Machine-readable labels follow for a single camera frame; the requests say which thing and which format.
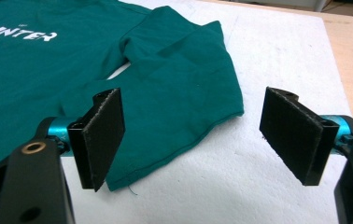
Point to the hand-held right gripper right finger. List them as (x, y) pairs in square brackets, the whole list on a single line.
[(293, 133)]

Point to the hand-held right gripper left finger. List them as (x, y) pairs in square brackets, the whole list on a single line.
[(103, 140)]

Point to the green printed t-shirt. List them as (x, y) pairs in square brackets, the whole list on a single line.
[(171, 87)]

